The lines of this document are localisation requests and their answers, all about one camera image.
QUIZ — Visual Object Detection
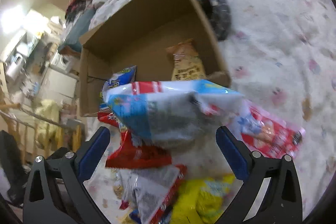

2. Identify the blue white gummy bag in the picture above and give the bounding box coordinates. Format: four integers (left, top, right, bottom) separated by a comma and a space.
98, 65, 137, 115

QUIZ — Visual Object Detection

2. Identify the white water heater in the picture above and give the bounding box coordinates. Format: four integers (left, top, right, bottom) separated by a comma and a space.
6, 53, 26, 81

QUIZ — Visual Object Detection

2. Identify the teal orange folded blanket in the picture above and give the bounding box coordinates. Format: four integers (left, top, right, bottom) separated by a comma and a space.
58, 7, 96, 58

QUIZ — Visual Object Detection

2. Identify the red pink cartoon packet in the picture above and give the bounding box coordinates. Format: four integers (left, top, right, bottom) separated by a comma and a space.
227, 100, 306, 159

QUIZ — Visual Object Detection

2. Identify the dark striped garment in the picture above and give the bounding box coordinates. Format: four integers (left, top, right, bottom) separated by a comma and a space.
197, 0, 232, 40

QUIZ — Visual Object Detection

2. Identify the clothes pile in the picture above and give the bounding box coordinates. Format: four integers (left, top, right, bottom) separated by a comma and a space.
65, 0, 96, 25

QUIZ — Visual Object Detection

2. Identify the yellow bedding bundle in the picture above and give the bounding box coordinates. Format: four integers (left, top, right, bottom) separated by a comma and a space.
35, 99, 60, 148

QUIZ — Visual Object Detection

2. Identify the orange brown snack packet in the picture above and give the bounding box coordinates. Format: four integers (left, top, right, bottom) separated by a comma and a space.
166, 39, 206, 81

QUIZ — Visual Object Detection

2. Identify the white red yellow snack bag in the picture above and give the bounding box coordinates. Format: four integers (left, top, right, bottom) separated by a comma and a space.
122, 164, 187, 223

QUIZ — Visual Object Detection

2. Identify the white washing machine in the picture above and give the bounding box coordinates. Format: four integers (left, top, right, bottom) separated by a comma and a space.
50, 52, 74, 75

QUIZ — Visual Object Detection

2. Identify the white patterned bed quilt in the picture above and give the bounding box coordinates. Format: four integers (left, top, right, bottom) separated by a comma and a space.
86, 0, 336, 224

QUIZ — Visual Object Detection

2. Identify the brown cardboard box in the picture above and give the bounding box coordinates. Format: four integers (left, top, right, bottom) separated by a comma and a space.
80, 0, 231, 117

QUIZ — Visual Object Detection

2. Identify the light blue snack bag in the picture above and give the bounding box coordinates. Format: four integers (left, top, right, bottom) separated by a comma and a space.
102, 79, 244, 148

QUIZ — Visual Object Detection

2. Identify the wooden yellow rack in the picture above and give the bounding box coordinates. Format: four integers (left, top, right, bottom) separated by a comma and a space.
1, 102, 85, 165

